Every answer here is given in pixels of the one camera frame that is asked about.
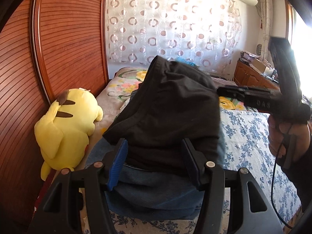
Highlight beige side curtain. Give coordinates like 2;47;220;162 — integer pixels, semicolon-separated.
259;0;273;62

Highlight blue floral bed cover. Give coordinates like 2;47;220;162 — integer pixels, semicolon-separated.
110;111;301;233

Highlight folded blue jeans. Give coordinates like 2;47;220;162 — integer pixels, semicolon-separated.
83;88;226;221

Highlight wooden louvered wardrobe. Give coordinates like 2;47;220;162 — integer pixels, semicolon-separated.
1;0;108;232

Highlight cardboard box on cabinet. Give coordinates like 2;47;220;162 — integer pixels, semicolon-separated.
252;59;274;77

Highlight colourful flower blanket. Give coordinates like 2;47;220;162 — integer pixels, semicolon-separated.
77;67;246;170

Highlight cardboard box with blue items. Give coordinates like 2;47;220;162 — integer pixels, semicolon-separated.
175;57;198;68

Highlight sheer circle pattern curtain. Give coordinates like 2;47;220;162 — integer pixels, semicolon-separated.
106;0;242;78

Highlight black shorts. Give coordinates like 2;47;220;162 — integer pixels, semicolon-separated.
103;56;224;175

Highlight yellow Pikachu plush toy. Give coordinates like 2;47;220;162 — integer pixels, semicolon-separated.
34;88;103;181

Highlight person's right hand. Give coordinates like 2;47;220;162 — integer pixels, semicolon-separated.
267;115;312;161

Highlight wooden sideboard cabinet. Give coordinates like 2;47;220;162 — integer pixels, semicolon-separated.
233;61;279;90

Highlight window with wooden frame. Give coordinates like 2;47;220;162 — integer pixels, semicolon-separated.
285;0;311;99

